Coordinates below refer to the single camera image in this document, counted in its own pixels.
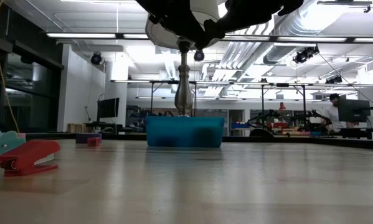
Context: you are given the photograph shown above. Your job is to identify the teal staple remover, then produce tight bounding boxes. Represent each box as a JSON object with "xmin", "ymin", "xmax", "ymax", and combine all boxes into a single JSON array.
[{"xmin": 0, "ymin": 129, "xmax": 27, "ymax": 157}]

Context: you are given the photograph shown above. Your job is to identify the blue storage crate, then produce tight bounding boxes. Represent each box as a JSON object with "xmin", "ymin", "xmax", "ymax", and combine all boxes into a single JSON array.
[{"xmin": 230, "ymin": 121, "xmax": 251, "ymax": 130}]

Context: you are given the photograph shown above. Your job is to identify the silver ventilation duct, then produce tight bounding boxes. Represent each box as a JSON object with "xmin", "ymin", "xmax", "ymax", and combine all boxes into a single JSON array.
[{"xmin": 262, "ymin": 0, "xmax": 342, "ymax": 65}]

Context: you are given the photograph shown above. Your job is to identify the yellow cable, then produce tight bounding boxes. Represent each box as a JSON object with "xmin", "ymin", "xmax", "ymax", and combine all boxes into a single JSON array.
[{"xmin": 0, "ymin": 0, "xmax": 21, "ymax": 134}]

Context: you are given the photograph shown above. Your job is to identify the black chair back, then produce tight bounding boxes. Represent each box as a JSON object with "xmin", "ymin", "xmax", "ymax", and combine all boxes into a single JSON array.
[{"xmin": 249, "ymin": 127, "xmax": 274, "ymax": 138}]

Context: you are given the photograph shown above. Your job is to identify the black metal gantry frame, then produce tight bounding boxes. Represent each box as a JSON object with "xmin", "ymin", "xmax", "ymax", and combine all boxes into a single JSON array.
[{"xmin": 150, "ymin": 79, "xmax": 308, "ymax": 125}]

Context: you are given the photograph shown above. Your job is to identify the black computer monitor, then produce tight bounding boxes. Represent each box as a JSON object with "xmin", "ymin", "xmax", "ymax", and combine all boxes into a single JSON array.
[
  {"xmin": 337, "ymin": 98, "xmax": 372, "ymax": 123},
  {"xmin": 97, "ymin": 97, "xmax": 120, "ymax": 124}
]

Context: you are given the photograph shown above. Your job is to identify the teal plastic bin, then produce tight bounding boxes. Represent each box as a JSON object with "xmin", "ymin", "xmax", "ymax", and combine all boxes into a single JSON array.
[{"xmin": 144, "ymin": 116, "xmax": 225, "ymax": 148}]

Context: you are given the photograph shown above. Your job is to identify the wooden crate stack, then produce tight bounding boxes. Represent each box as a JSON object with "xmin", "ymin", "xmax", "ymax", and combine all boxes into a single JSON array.
[{"xmin": 67, "ymin": 123, "xmax": 97, "ymax": 134}]

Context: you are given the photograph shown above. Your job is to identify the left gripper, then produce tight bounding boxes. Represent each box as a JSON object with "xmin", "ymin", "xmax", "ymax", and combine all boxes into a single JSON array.
[{"xmin": 135, "ymin": 0, "xmax": 220, "ymax": 50}]

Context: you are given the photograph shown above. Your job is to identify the purple tape roll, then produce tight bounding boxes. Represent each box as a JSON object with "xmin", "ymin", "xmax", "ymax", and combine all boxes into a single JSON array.
[{"xmin": 75, "ymin": 133, "xmax": 103, "ymax": 145}]

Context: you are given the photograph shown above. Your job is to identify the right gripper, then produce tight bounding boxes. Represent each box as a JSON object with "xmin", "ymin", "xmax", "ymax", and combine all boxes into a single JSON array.
[{"xmin": 204, "ymin": 0, "xmax": 305, "ymax": 32}]

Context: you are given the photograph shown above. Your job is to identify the table lamp white shade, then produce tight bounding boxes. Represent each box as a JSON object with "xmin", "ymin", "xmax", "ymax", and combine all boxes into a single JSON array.
[{"xmin": 144, "ymin": 0, "xmax": 224, "ymax": 118}]

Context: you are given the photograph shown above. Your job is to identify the person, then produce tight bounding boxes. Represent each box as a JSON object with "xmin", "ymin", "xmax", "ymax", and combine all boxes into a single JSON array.
[{"xmin": 324, "ymin": 93, "xmax": 346, "ymax": 133}]

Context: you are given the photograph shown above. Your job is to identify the red open-mouthed stapler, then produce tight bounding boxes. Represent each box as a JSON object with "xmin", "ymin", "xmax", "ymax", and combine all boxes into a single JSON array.
[{"xmin": 0, "ymin": 139, "xmax": 62, "ymax": 177}]

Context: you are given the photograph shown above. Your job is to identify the long ceiling light strip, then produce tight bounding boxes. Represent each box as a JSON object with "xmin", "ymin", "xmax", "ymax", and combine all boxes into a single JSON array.
[
  {"xmin": 220, "ymin": 35, "xmax": 373, "ymax": 43},
  {"xmin": 45, "ymin": 32, "xmax": 149, "ymax": 40}
]

